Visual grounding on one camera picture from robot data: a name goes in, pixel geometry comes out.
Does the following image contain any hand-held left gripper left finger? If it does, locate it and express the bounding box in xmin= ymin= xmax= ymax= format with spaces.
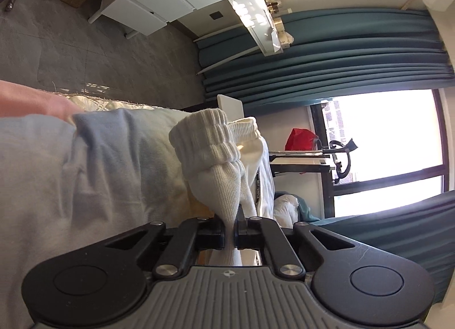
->
xmin=85 ymin=217 xmax=227 ymax=277

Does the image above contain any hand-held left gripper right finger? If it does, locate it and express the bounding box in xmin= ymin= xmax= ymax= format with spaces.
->
xmin=234 ymin=204 xmax=372 ymax=279

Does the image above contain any white knitted sock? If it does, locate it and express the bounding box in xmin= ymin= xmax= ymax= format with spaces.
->
xmin=168 ymin=108 xmax=276 ymax=266

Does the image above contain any black exercise machine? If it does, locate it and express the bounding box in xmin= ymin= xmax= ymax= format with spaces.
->
xmin=268 ymin=138 xmax=359 ymax=186

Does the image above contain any red bag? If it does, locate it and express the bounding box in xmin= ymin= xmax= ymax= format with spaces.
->
xmin=285 ymin=128 xmax=319 ymax=152

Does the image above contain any white panel board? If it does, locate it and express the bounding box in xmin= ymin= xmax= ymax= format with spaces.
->
xmin=217 ymin=94 xmax=246 ymax=122

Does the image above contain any pastel duvet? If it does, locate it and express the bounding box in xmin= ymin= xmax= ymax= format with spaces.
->
xmin=0 ymin=79 xmax=217 ymax=326

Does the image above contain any teal curtain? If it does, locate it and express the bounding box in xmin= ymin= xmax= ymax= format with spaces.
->
xmin=274 ymin=190 xmax=455 ymax=313
xmin=197 ymin=8 xmax=455 ymax=110

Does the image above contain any quilted mattress pad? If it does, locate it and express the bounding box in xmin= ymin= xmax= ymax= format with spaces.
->
xmin=53 ymin=92 xmax=187 ymax=113

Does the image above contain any black framed window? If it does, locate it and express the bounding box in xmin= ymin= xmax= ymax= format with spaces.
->
xmin=309 ymin=89 xmax=455 ymax=219

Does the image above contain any gold tissue box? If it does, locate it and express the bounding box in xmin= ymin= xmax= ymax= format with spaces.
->
xmin=272 ymin=17 xmax=294 ymax=48

